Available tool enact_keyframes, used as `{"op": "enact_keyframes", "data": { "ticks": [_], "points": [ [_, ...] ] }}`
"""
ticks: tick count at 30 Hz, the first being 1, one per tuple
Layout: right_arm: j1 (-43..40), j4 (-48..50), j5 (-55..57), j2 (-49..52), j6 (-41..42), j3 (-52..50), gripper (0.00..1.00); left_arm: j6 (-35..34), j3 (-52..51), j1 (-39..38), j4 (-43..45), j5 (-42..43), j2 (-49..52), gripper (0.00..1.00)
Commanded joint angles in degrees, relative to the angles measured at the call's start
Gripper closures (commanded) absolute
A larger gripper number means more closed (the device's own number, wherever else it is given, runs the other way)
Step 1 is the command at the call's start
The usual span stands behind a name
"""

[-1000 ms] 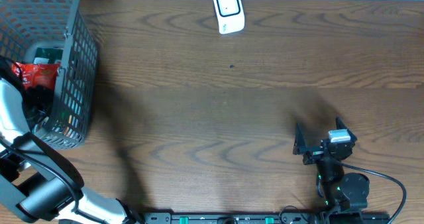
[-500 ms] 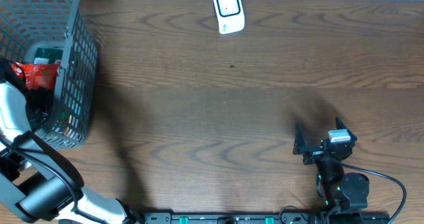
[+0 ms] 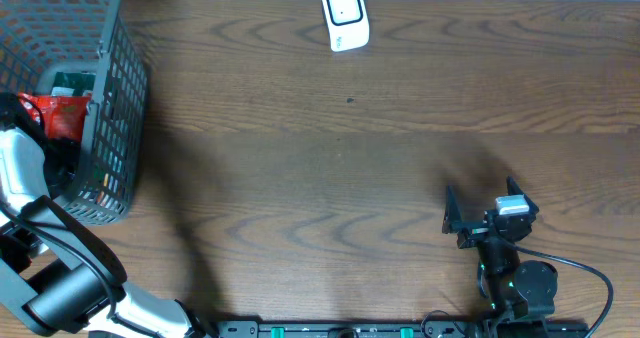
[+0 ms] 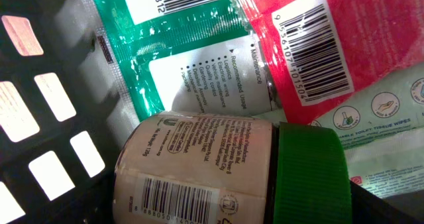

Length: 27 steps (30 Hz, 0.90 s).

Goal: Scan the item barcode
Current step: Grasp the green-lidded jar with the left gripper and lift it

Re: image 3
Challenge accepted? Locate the red snack bag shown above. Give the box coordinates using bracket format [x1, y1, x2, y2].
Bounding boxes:
[18, 93, 91, 142]

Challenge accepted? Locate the white barcode scanner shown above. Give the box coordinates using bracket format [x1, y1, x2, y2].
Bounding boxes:
[322, 0, 370, 52]

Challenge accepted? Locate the green white flat package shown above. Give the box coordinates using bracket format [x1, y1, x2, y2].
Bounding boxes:
[51, 72, 96, 97]

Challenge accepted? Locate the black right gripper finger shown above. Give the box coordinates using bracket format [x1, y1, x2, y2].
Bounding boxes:
[506, 176, 539, 214]
[442, 186, 462, 234]

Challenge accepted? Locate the grey plastic mesh basket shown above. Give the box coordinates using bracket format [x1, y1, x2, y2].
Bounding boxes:
[1, 0, 148, 225]

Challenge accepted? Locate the right black cable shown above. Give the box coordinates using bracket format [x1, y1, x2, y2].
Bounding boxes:
[502, 235, 615, 338]

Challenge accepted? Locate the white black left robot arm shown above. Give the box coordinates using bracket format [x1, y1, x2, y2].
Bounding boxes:
[1, 93, 219, 337]

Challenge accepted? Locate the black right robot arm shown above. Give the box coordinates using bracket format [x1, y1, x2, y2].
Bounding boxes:
[442, 177, 558, 337]

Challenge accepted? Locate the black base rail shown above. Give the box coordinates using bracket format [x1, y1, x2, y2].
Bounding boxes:
[216, 318, 589, 338]

